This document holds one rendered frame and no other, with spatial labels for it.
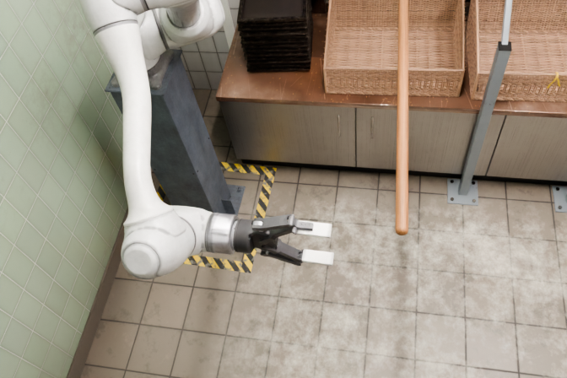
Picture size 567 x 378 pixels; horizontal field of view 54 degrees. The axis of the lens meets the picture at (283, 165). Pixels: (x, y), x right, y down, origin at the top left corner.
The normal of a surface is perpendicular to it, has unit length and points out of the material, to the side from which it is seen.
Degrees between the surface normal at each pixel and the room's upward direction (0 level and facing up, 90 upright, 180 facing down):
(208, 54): 90
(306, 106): 90
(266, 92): 0
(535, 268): 0
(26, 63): 90
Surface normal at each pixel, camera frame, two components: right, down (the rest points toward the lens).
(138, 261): -0.15, 0.28
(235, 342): -0.11, -0.56
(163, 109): -0.20, 0.82
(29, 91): 0.98, 0.07
